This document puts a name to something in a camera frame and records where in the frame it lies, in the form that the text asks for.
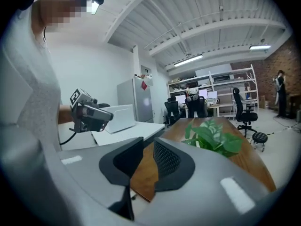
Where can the cardboard box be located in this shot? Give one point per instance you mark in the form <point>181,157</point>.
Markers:
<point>263,102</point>

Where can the short ceiling light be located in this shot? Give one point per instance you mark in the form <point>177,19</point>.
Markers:
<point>259,47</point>

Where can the green potted plant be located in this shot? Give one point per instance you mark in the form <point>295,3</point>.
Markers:
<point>214,138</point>

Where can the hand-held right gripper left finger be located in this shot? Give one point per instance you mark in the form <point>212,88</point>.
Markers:
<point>82,171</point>

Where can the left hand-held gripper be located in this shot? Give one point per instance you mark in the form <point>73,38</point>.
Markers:
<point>78,102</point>

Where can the person's head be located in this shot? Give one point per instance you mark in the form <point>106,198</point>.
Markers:
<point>56,8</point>

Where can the black round stool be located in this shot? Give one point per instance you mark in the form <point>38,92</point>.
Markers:
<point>259,138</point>

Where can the long ceiling light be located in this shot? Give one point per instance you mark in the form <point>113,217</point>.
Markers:
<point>188,60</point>

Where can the white metal shelving unit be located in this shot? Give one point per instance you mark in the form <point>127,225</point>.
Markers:
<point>225,83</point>

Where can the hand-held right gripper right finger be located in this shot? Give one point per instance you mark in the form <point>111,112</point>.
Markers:
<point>202,173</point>

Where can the gray refrigerator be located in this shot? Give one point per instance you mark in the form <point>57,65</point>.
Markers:
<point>138,100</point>

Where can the white plastic box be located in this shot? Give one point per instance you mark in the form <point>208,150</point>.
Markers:
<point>120,119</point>

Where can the person's gray shirt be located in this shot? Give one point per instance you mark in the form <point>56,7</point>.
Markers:
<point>30,91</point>

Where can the computer monitor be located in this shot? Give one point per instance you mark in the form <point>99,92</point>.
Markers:
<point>203,93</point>
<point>212,94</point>
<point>180,99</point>

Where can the tall black office chair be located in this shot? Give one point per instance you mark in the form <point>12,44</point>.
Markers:
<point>243,112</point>

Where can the white office desk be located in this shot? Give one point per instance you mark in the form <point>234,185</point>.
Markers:
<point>223,105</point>

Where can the red paper sticker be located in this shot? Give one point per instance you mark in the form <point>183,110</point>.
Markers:
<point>144,85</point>

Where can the person's left forearm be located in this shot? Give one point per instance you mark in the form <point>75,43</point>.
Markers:
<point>65,114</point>

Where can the white and gray helmet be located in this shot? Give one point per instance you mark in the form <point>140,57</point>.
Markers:
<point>194,93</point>

